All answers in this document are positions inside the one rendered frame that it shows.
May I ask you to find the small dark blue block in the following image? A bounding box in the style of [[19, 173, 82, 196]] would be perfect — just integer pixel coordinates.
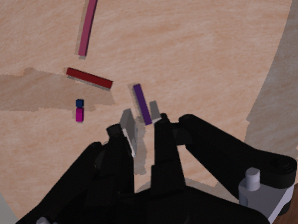
[[76, 99, 84, 107]]

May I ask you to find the magenta rod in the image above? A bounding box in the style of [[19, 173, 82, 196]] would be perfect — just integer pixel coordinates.
[[76, 107, 84, 122]]

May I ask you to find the purple rod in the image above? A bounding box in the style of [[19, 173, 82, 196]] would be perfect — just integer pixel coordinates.
[[133, 84, 152, 125]]

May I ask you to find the pink rod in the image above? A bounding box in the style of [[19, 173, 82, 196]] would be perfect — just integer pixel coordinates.
[[78, 0, 98, 56]]

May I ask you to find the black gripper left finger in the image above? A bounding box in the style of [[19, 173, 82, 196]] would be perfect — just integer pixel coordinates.
[[15, 108, 138, 224]]

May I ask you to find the dark red rod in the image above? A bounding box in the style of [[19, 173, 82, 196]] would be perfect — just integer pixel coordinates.
[[66, 68, 113, 89]]

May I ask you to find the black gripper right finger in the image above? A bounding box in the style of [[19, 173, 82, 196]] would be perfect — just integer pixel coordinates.
[[147, 100, 297, 224]]

